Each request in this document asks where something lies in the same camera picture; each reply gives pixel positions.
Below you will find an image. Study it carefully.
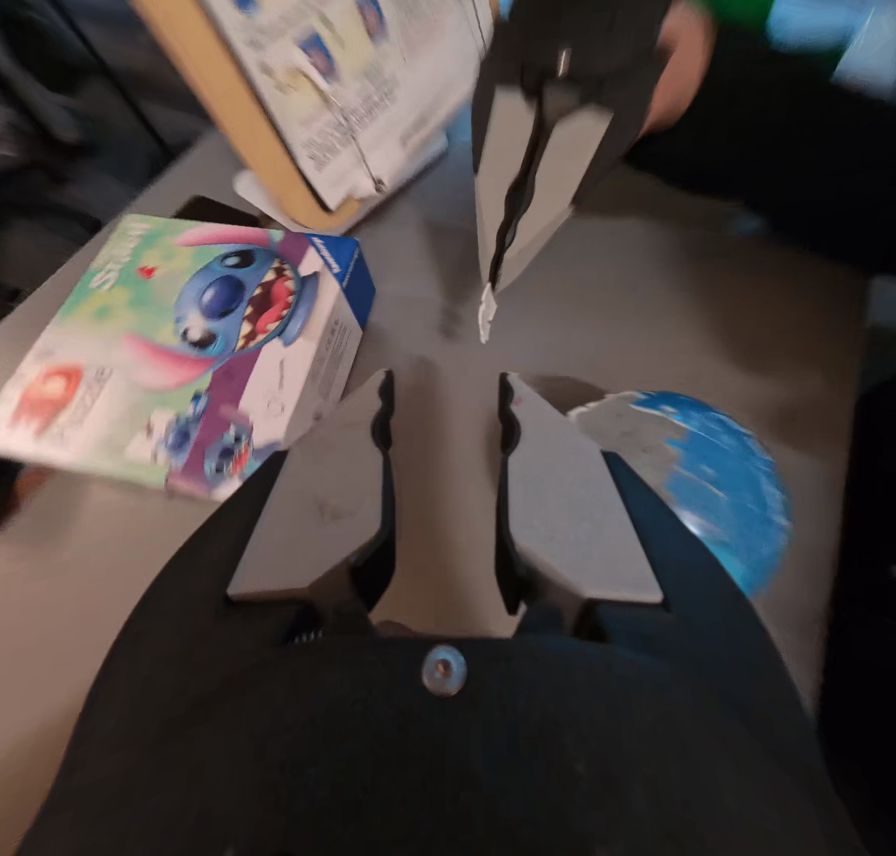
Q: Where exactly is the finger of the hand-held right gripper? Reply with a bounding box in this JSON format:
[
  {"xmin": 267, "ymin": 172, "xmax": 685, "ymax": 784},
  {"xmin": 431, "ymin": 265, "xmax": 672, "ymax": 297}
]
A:
[
  {"xmin": 497, "ymin": 107, "xmax": 616, "ymax": 290},
  {"xmin": 476, "ymin": 86, "xmax": 540, "ymax": 290}
]

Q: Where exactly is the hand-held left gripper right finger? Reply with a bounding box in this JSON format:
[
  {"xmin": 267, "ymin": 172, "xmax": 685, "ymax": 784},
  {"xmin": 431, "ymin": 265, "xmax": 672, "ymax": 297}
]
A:
[{"xmin": 496, "ymin": 373, "xmax": 664, "ymax": 615}]

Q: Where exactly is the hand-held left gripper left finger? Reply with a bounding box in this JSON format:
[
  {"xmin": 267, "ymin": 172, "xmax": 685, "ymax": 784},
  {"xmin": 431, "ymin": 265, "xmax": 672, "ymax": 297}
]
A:
[{"xmin": 227, "ymin": 369, "xmax": 396, "ymax": 612}]

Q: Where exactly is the blue puzzle ball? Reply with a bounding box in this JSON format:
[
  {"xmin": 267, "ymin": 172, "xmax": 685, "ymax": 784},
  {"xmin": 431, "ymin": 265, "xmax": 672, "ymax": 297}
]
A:
[{"xmin": 568, "ymin": 390, "xmax": 793, "ymax": 598}]

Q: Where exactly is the printed instruction sheet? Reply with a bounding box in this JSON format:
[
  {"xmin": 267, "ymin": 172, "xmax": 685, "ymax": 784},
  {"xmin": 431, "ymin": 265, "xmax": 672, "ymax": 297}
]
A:
[{"xmin": 178, "ymin": 0, "xmax": 494, "ymax": 209}]

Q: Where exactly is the person's right hand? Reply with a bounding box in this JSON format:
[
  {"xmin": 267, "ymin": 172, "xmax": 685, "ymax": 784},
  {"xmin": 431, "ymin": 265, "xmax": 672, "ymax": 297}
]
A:
[{"xmin": 640, "ymin": 0, "xmax": 718, "ymax": 136}]

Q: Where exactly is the printed puzzle box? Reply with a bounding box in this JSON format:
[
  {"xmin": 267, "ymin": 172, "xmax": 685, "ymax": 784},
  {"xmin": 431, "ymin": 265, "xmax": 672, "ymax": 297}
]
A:
[{"xmin": 0, "ymin": 214, "xmax": 377, "ymax": 501}]

